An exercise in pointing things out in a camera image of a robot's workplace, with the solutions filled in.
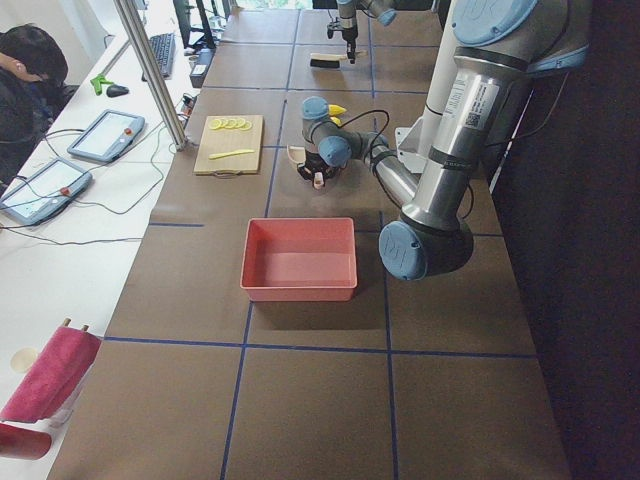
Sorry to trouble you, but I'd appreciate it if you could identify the seated person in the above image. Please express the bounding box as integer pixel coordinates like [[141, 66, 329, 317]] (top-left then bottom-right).
[[1, 24, 74, 188]]

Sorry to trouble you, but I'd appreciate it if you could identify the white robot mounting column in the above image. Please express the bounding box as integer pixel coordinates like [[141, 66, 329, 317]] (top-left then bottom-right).
[[395, 0, 459, 174]]

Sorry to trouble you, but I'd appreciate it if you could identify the teach pendant tablet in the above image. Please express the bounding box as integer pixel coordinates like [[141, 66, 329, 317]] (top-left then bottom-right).
[[1, 158, 93, 226], [67, 109, 146, 163]]

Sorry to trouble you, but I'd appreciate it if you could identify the pink plastic bin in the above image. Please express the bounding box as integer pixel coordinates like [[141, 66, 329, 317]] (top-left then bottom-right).
[[240, 217, 358, 302]]

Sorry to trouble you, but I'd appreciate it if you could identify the wooden cutting board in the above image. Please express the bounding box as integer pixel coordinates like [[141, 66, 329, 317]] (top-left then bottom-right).
[[193, 114, 264, 176]]

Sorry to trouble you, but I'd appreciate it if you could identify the paper cup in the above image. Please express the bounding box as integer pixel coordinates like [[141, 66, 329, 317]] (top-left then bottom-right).
[[10, 347, 39, 374]]

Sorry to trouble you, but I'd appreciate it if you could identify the aluminium frame post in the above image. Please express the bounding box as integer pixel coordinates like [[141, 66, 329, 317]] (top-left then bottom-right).
[[114, 0, 187, 151]]

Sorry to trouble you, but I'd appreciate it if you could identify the yellow toy pepper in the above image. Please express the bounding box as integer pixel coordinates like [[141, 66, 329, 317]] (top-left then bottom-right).
[[328, 104, 346, 117]]

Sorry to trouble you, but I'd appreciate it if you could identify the black keyboard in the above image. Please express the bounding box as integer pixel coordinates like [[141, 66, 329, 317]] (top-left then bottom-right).
[[148, 32, 175, 78]]

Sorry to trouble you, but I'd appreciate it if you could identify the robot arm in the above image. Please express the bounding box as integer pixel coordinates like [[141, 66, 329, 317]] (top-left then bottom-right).
[[298, 1, 592, 280], [327, 0, 397, 64]]

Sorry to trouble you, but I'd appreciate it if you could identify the beige plastic dustpan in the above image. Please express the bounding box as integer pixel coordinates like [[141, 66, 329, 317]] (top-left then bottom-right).
[[286, 145, 325, 190]]

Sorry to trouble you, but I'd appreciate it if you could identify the far teach pendant tablet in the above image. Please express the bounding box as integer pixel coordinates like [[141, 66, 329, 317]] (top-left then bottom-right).
[[67, 109, 146, 163]]

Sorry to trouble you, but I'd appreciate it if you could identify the white hand brush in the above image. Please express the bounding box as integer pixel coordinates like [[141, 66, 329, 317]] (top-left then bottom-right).
[[310, 51, 368, 69]]

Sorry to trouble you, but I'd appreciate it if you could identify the yellow plastic knife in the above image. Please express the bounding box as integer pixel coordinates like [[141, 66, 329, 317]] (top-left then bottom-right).
[[208, 149, 255, 160]]

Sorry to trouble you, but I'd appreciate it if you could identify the black box device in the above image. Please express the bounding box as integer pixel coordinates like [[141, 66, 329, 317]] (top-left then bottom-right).
[[189, 48, 214, 88]]

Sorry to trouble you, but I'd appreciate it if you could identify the black computer mouse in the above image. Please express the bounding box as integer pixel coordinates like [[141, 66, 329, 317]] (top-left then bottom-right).
[[106, 84, 130, 98]]

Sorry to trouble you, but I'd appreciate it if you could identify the red towel roll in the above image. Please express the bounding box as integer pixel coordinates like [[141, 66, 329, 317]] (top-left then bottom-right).
[[1, 325, 102, 426]]

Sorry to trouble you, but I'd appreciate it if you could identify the near teach pendant tablet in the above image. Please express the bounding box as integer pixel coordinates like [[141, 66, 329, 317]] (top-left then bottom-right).
[[1, 158, 93, 226]]

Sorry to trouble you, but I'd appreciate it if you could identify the green clamp tool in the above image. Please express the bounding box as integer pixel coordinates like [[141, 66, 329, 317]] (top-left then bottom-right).
[[90, 74, 113, 96]]

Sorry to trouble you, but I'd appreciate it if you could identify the red cylinder cup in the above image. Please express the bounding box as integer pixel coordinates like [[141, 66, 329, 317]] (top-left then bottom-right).
[[0, 423, 52, 460]]

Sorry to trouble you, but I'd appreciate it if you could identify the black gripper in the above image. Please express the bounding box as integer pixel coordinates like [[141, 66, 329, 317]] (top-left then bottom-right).
[[327, 17, 358, 64], [296, 152, 341, 181]]

